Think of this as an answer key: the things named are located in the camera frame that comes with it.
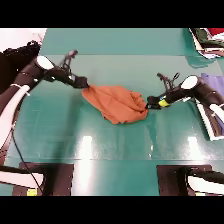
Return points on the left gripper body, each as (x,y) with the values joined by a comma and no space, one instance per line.
(79,82)

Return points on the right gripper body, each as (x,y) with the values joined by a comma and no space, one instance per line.
(154,102)

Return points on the orange garment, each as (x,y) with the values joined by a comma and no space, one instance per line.
(116,104)

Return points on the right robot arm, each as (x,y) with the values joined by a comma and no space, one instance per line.
(203,91)

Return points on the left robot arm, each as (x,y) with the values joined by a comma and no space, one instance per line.
(31,74)

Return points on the purple garment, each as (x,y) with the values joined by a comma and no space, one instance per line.
(214,82)

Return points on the heap of clothes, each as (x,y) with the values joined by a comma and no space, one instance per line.
(213,51)

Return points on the red garment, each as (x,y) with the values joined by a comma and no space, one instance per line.
(217,31)

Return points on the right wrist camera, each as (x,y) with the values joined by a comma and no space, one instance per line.
(168,83)

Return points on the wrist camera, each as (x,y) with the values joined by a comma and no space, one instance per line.
(168,83)
(68,60)

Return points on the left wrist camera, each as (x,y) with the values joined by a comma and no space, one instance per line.
(68,60)

